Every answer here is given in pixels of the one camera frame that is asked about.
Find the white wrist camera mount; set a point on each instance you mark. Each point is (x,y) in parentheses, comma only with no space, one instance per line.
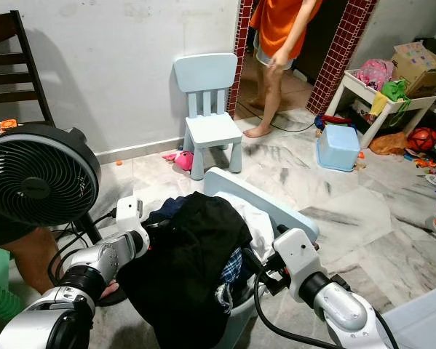
(296,251)
(132,216)

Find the light blue child chair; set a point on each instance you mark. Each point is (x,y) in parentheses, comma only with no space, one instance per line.
(210,131)
(283,207)

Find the blue plaid cloth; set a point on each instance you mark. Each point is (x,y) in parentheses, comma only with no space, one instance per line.
(233,265)

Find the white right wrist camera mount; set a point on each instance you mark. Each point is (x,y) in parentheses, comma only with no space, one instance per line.
(296,251)

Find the pink bag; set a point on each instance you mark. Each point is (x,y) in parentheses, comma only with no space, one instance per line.
(375,74)

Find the cardboard box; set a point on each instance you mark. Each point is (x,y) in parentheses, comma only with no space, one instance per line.
(421,65)

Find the green plastic stool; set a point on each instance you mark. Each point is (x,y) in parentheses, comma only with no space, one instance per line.
(1,287)

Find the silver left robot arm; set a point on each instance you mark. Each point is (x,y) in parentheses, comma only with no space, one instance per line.
(105,262)

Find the red ball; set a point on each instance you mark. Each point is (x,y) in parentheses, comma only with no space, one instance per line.
(423,139)

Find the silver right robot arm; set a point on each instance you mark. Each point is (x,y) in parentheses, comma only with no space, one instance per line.
(349,309)

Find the adult person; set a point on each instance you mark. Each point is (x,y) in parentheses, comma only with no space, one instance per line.
(28,262)

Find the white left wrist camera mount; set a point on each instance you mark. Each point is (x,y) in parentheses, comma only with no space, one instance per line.
(132,216)

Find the navy garment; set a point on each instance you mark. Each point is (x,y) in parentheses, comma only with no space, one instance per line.
(170,209)

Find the orange power plug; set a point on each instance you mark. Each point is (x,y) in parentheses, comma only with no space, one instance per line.
(8,125)

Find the black standing fan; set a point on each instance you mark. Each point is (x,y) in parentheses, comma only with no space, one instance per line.
(36,178)

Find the small yellow cloth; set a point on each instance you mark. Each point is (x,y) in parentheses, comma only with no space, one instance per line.
(379,104)

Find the pink plush toy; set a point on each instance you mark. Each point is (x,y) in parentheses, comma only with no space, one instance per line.
(183,160)

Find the grey laundry basket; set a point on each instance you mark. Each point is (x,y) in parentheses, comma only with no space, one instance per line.
(247,320)

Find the black garment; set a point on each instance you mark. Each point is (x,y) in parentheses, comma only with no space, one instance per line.
(181,276)

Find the dark wooden chair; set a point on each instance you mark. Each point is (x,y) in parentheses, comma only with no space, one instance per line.
(10,54)

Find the light blue plastic stool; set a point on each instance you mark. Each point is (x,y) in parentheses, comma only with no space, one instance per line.
(338,148)

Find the white garment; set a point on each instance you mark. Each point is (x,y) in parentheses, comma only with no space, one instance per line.
(260,225)

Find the orange plastic bag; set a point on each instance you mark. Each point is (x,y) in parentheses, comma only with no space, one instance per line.
(389,144)

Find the red floor toy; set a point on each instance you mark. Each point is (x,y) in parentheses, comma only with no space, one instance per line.
(332,118)

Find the child in orange shirt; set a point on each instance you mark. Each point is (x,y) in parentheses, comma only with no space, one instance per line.
(282,25)

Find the white kids table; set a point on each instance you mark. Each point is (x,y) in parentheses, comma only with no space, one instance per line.
(349,91)

